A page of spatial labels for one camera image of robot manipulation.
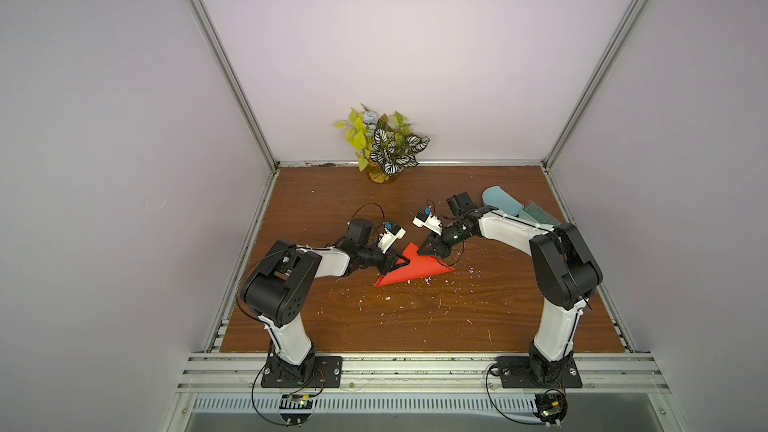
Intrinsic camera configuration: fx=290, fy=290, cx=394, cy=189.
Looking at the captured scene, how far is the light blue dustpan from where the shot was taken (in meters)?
1.08

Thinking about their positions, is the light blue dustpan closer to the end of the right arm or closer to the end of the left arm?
the end of the right arm

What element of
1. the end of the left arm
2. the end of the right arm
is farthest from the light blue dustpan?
the end of the left arm
